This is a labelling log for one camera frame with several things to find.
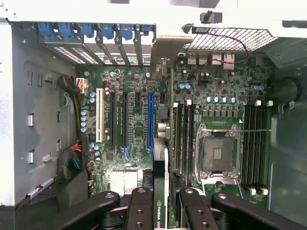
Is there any silver chipset heat sink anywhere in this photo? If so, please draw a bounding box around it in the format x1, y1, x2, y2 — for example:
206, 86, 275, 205
105, 169, 140, 190

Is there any open black PC case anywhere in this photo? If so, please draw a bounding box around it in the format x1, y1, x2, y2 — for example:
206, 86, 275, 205
0, 0, 307, 230

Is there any black plastic shroud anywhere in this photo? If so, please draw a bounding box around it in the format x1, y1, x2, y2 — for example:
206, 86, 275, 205
14, 171, 90, 214

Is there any CPU socket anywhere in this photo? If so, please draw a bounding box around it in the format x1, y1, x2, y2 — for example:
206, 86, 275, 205
196, 123, 242, 185

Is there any metal locking lever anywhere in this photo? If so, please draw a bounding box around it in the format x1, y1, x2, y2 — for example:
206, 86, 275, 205
236, 128, 272, 133

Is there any blue expansion slot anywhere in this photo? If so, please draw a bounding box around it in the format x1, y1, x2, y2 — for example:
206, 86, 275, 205
146, 92, 154, 154

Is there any long black expansion slot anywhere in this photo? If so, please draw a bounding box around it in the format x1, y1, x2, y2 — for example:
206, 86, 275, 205
110, 92, 118, 149
122, 92, 130, 149

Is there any white expansion slot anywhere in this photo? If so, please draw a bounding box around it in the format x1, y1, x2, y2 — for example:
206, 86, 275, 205
95, 87, 105, 143

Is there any grey power supply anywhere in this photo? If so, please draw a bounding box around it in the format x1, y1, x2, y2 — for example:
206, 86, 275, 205
0, 23, 80, 207

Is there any green motherboard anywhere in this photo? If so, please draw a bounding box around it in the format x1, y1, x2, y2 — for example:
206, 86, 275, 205
78, 51, 274, 209

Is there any multicolour power cable bundle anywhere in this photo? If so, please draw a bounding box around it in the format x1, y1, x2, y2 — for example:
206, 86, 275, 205
57, 138, 85, 183

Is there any yellow black power cable bundle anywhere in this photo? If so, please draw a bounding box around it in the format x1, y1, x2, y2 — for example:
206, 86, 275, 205
57, 73, 89, 140

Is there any red black fan wire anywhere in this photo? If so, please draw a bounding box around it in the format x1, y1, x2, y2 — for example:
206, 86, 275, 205
204, 29, 249, 67

